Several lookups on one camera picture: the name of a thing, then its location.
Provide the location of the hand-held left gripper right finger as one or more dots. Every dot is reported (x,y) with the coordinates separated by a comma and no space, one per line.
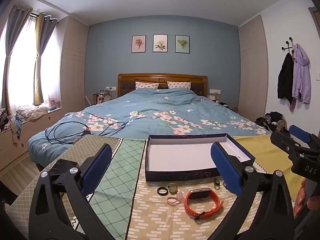
(226,170)

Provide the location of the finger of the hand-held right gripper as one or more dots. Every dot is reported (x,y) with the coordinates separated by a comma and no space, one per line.
(282,141)
(298,132)

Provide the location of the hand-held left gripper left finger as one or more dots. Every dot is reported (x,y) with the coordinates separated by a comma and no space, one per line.
(96,170)

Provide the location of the green jade pendant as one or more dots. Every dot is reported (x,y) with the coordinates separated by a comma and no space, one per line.
(216,182)

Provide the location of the dark blue shallow box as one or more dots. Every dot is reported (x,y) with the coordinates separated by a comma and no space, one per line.
(180,155)

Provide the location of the orange smartwatch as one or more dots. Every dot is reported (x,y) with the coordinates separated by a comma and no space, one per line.
(190,206)

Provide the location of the person's right hand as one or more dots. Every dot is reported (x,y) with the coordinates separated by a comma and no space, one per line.
(303,197)

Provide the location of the pile of dark clothes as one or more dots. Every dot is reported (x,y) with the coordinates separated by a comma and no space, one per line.
(273,121)

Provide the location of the pink hanging bag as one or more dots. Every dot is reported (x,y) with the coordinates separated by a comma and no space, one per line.
(292,105)

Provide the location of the black smartphone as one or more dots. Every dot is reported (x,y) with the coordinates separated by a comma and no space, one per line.
(61,166)

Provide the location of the black jacket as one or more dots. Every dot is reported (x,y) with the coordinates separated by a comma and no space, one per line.
(285,80)

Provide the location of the lilac jacket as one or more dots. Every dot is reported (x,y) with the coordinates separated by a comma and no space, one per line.
(301,77)

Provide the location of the patchwork patterned tablecloth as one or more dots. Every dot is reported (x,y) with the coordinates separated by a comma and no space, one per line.
(150,217)

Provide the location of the beige window bench cabinet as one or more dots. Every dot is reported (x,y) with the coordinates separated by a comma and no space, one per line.
(37,127)

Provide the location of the cluster of cosmetic bottles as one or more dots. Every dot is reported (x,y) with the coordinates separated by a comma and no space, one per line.
(101,97)

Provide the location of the small pink fan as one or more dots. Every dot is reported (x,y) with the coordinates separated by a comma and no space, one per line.
(53,103)

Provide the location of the beige built-in wardrobe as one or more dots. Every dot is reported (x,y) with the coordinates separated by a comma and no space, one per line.
(252,67)
(73,62)

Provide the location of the blue floral duvet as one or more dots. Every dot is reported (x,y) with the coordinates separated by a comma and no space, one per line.
(150,105)

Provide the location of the pile of light laundry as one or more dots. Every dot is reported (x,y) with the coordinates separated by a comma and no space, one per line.
(32,112)

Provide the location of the white heart print pillow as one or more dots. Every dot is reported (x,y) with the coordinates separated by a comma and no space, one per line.
(147,85)
(179,85)

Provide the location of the heap of mixed clothes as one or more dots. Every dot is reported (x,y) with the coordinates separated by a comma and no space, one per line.
(10,123)

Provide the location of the wooden bed headboard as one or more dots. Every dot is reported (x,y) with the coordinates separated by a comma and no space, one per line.
(162,77)

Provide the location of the yellow and grey curtain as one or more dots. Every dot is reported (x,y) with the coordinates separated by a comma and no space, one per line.
(40,55)

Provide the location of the green leaf framed picture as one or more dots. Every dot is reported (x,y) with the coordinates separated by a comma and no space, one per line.
(182,44)

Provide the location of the white light switch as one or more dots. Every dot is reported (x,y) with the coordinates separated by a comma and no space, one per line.
(318,76)

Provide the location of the white wall socket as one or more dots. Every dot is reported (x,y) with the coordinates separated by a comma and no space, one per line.
(110,89)
(214,91)

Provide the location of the black wall coat hook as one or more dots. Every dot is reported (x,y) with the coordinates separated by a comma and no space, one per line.
(287,46)

